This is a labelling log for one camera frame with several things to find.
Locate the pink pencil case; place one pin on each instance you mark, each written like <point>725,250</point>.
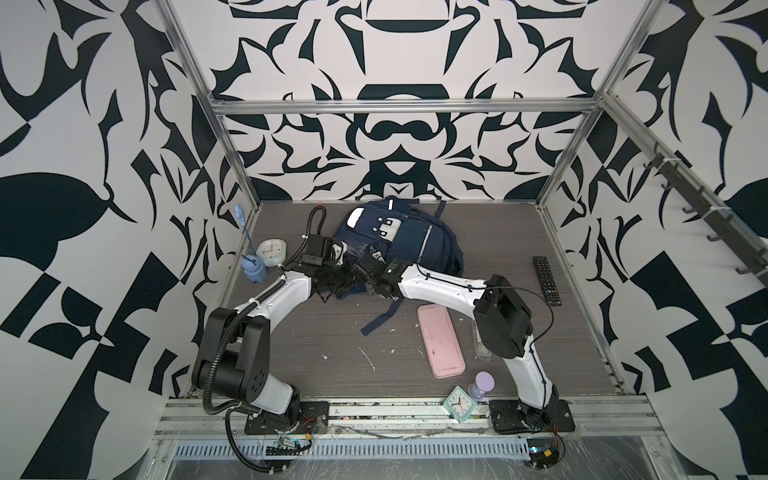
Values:
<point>442,348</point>

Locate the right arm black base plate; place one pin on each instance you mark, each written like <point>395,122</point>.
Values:
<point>514,417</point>

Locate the clear plastic ruler case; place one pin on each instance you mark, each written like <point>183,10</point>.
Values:
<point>482,352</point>

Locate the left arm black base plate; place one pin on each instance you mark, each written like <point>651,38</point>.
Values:
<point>312,416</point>

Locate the purple lidded small bottle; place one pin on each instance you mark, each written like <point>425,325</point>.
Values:
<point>482,384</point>

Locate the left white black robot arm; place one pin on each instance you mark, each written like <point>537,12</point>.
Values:
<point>232,368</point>

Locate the small green alarm clock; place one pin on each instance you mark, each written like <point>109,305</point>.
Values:
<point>459,405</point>

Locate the right circuit board green light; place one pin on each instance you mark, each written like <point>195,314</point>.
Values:
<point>545,454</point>

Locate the left small circuit board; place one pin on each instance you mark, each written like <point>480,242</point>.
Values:
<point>288,447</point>

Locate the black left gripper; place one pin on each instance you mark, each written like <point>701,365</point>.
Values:
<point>349,282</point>

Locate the navy blue student backpack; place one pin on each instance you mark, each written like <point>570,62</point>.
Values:
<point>393,229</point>

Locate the white perforated cable tray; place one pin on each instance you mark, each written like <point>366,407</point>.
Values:
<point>363,449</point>

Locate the black tv remote control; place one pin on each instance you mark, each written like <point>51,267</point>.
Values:
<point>550,291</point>

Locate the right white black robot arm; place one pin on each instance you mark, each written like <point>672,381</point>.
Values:
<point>502,317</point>

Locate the wall mounted hook rail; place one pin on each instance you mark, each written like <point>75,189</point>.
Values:
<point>702,203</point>

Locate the light blue round wall clock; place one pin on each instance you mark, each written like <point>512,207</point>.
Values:
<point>272,252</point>

